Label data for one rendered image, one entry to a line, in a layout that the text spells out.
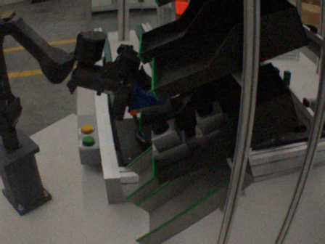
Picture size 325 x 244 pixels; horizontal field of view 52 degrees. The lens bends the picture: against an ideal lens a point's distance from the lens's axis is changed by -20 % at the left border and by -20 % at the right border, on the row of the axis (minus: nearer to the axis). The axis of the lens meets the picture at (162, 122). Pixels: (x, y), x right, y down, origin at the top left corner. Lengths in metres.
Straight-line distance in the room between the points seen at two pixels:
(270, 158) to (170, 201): 0.43
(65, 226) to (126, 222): 0.18
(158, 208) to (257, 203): 0.37
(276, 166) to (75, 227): 0.66
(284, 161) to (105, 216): 0.58
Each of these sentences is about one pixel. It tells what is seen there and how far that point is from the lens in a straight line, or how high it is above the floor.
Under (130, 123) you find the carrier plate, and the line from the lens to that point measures 1.29.
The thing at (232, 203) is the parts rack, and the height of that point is 1.16.
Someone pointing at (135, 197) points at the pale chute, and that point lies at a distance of 0.93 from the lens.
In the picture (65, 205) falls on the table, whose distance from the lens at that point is 1.16.
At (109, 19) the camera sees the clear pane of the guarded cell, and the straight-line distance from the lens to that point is 2.44.
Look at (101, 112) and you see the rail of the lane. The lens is 1.40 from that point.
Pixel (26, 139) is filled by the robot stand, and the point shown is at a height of 1.06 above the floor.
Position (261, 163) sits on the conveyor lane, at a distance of 1.21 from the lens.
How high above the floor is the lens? 1.64
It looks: 31 degrees down
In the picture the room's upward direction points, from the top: straight up
